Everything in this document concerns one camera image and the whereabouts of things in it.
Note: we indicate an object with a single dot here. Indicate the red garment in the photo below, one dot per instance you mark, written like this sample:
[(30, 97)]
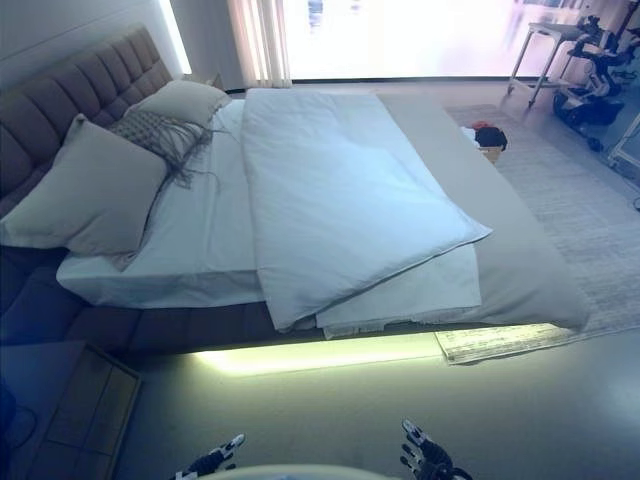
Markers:
[(482, 124)]

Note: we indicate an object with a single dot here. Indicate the beige bedspread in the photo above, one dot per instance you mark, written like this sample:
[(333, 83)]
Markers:
[(520, 260)]

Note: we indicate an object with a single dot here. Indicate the wooden box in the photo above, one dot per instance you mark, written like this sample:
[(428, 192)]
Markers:
[(492, 154)]

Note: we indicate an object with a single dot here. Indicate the glass-top wooden nightstand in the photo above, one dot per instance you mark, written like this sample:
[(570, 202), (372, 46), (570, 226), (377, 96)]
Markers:
[(85, 400)]

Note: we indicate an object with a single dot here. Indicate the woven fringed cushion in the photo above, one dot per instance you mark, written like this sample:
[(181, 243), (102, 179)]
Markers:
[(145, 127)]

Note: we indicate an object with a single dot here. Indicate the brown tufted headboard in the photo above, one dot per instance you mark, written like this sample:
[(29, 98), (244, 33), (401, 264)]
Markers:
[(75, 85)]

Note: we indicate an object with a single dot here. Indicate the beige curtain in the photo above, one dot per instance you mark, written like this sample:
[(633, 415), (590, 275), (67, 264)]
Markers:
[(260, 40)]

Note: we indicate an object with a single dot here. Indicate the dark round object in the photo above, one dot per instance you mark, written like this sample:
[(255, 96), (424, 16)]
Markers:
[(12, 425)]

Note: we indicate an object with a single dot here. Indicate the bright large window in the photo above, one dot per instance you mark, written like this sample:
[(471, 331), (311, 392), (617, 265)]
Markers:
[(400, 40)]

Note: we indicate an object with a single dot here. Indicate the grey striped area rug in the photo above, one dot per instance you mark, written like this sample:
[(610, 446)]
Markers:
[(575, 190)]

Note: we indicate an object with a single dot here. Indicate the white framed panel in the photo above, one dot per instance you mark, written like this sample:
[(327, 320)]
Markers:
[(625, 150)]

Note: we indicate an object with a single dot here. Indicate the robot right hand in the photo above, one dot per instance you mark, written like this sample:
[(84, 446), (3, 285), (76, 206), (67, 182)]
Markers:
[(432, 460)]

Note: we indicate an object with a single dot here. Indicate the lit wall light strip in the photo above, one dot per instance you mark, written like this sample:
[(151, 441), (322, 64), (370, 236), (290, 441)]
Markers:
[(175, 35)]

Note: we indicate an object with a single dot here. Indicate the black garment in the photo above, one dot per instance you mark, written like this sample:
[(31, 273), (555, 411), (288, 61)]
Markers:
[(490, 136)]

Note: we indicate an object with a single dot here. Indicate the white garment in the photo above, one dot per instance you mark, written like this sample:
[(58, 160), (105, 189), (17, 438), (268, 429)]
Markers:
[(469, 136)]

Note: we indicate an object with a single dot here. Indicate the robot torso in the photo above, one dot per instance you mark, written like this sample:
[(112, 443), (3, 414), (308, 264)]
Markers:
[(295, 474)]

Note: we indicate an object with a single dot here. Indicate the white duvet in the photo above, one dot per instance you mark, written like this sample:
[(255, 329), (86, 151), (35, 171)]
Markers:
[(340, 190)]

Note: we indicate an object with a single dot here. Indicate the white metal cart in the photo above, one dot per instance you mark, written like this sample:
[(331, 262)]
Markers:
[(552, 29)]

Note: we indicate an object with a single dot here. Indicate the beige pillow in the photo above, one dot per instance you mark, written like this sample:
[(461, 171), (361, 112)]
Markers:
[(85, 195), (185, 100)]

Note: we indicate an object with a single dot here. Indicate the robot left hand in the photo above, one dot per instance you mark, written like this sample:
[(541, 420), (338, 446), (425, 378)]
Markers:
[(210, 462)]

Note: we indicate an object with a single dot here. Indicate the black wheeled robot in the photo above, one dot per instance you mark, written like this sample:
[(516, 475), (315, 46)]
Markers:
[(585, 107)]

